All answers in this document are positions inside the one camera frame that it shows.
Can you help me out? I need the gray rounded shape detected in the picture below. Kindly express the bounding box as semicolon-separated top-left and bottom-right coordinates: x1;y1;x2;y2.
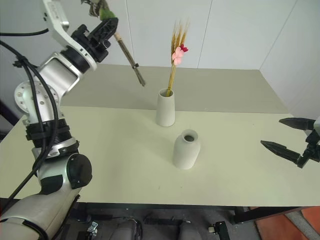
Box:
115;216;145;240

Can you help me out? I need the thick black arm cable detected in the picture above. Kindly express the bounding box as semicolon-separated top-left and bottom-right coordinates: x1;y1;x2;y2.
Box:
0;39;60;210

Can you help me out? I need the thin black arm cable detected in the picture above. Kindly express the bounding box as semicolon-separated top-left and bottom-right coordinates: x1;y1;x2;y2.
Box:
0;27;50;36

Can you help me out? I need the tall conical white vase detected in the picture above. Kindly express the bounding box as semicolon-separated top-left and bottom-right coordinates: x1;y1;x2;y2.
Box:
155;88;176;128

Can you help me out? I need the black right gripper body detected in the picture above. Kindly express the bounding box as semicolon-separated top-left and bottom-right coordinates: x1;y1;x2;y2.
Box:
296;129;320;169

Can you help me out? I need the dried bouquet with green wrap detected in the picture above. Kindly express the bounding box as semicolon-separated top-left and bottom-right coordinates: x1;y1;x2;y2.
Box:
81;0;147;88

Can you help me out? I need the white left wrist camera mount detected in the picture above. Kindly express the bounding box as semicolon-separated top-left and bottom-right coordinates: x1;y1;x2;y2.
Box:
41;0;98;73

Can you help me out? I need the black bracket with silver clamp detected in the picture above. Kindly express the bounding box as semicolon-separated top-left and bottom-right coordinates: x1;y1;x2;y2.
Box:
206;220;231;240
84;220;99;240

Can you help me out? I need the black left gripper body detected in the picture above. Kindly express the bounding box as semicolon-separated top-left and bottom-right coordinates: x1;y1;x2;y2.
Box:
71;23;110;64

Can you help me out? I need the wheat bouquet with pink flower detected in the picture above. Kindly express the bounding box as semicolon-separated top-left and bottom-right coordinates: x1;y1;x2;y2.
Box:
165;15;191;97

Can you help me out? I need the round bottle-shaped white vase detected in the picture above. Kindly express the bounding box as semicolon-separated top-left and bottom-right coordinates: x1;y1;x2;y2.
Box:
172;129;202;171

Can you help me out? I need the black metal table frame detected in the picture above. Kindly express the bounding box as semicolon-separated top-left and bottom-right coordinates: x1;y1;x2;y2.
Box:
71;197;312;225

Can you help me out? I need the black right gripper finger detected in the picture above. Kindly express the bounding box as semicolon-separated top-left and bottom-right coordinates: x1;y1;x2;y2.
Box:
260;139;301;164
278;117;316;131

